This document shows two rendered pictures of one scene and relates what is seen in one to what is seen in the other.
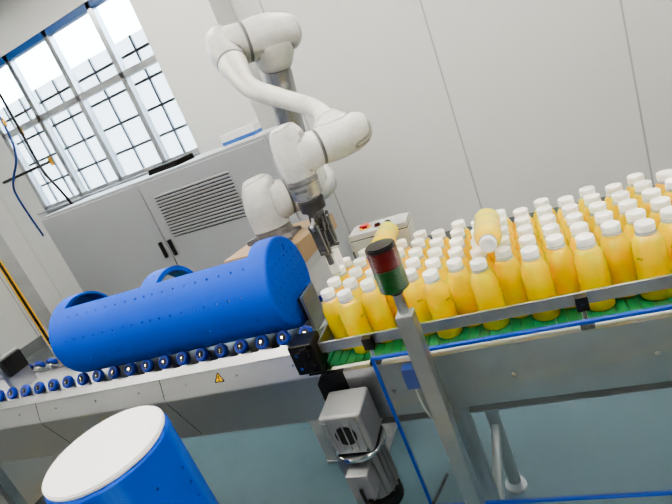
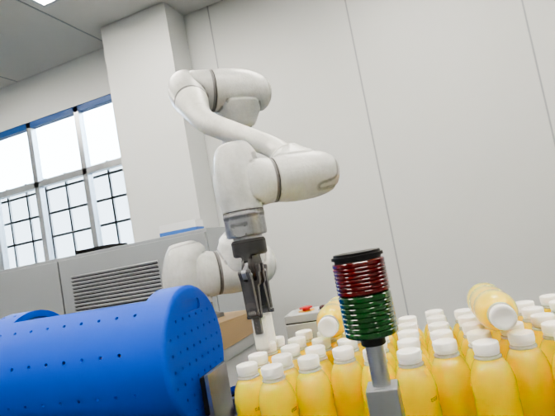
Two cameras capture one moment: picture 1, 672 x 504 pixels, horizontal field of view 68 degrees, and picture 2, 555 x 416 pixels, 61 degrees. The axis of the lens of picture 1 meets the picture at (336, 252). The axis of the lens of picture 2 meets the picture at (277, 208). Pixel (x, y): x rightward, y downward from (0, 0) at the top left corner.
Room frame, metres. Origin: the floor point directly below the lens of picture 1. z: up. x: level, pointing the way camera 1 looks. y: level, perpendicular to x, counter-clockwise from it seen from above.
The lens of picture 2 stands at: (0.39, 0.08, 1.29)
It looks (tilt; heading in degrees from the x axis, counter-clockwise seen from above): 4 degrees up; 352
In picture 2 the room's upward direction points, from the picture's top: 10 degrees counter-clockwise
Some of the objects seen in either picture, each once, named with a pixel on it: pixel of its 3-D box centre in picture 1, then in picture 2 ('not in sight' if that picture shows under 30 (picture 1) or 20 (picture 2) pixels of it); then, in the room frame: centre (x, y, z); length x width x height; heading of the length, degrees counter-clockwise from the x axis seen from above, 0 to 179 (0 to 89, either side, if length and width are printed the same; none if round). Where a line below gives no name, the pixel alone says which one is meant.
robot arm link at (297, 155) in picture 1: (295, 150); (242, 176); (1.41, 0.00, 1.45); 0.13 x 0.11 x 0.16; 102
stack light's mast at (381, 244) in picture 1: (391, 279); (368, 317); (0.94, -0.08, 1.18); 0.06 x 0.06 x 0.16
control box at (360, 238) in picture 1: (383, 236); (328, 326); (1.61, -0.17, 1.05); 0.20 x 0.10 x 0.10; 68
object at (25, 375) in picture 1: (17, 370); not in sight; (1.93, 1.36, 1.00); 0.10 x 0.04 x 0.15; 158
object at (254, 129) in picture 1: (241, 134); (182, 229); (3.32, 0.28, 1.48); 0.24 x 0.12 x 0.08; 70
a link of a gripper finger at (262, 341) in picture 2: (332, 263); (261, 333); (1.38, 0.02, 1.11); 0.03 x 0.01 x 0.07; 67
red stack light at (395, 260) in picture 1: (383, 257); (360, 276); (0.94, -0.08, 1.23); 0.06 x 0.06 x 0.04
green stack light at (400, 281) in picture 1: (391, 277); (367, 313); (0.94, -0.08, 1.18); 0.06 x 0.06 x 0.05
